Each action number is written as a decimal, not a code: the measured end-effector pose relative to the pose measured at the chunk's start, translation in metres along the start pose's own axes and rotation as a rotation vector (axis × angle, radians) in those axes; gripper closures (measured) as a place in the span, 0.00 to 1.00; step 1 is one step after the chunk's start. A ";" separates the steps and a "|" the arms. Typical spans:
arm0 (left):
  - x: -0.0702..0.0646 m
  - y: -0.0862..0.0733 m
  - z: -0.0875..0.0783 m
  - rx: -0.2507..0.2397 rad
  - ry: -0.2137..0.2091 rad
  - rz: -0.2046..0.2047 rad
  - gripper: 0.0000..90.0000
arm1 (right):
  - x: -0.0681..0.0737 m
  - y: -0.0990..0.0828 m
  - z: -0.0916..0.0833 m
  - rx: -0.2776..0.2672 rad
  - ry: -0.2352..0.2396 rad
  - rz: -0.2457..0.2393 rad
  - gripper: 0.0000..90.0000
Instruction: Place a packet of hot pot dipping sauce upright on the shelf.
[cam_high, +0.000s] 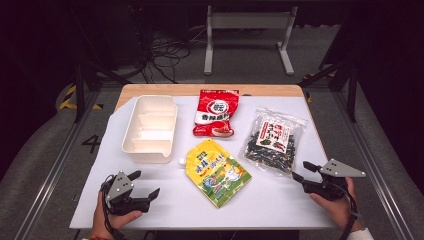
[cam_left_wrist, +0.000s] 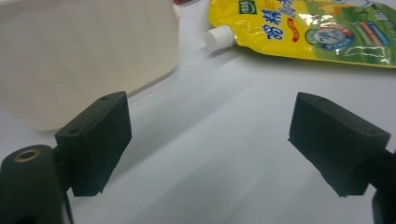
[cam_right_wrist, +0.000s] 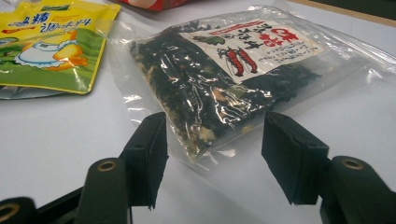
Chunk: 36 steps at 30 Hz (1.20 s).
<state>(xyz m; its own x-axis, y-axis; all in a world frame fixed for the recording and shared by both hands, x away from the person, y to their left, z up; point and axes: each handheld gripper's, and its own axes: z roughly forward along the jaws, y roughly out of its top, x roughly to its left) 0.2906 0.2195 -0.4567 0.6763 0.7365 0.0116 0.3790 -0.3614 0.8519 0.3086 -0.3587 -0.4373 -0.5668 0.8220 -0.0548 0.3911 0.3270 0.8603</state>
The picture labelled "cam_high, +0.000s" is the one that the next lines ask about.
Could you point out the person's right hand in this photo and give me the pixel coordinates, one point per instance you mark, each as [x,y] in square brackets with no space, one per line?
[340,210]

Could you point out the white table sheet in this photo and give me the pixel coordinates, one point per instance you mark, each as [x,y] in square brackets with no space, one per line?
[186,213]

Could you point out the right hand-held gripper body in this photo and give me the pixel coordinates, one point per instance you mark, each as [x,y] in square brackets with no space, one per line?
[336,170]

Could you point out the aluminium floor rail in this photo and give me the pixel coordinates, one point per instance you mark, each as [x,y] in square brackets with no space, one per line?
[56,166]
[373,173]

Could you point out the clear dried seaweed packet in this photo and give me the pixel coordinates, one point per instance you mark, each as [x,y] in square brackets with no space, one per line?
[273,140]

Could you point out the grey metal stand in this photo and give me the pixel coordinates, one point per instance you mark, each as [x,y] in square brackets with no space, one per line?
[250,20]

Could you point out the white divided plastic bin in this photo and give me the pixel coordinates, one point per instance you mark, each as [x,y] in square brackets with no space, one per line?
[150,133]

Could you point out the red seasoning packet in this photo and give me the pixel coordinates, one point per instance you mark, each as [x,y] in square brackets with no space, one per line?
[215,113]

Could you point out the black tripod stand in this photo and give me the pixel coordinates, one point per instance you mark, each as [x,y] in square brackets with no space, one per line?
[350,83]
[79,83]

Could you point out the person's left hand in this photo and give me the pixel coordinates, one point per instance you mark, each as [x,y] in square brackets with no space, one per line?
[105,225]

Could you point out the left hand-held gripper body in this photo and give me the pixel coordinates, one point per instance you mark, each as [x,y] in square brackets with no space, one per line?
[120,188]

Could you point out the yellow black floor tape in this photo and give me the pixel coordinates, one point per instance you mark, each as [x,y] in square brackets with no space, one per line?
[68,96]

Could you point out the yellow spout pouch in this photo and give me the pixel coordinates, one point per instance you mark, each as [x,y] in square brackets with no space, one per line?
[216,173]

